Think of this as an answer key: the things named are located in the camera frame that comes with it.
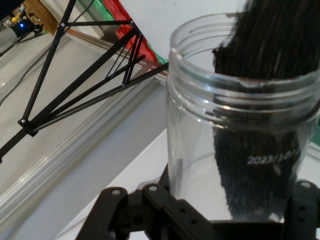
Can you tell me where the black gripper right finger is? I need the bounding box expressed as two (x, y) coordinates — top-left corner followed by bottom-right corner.
(282, 178), (320, 240)

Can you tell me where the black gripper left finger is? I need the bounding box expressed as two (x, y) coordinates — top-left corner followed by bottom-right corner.
(74, 162), (226, 240)

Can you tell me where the clear plastic jar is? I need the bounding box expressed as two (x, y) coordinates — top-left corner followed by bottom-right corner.
(164, 12), (320, 224)

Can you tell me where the green foam puzzle piece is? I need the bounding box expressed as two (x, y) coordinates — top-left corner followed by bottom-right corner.
(77, 0), (110, 17)
(143, 39), (170, 65)

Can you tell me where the black tripod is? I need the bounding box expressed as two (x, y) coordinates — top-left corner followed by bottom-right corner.
(0, 0), (171, 164)

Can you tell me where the red foam puzzle mat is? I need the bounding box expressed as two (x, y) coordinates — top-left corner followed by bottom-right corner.
(101, 0), (161, 64)

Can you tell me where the black device blue light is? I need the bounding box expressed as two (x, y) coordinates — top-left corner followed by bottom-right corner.
(9, 13), (36, 39)

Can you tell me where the brown cardboard piece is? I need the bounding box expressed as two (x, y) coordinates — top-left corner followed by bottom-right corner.
(23, 0), (60, 36)

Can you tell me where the aluminium wall rail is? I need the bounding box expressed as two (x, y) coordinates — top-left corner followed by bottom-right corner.
(0, 29), (171, 221)

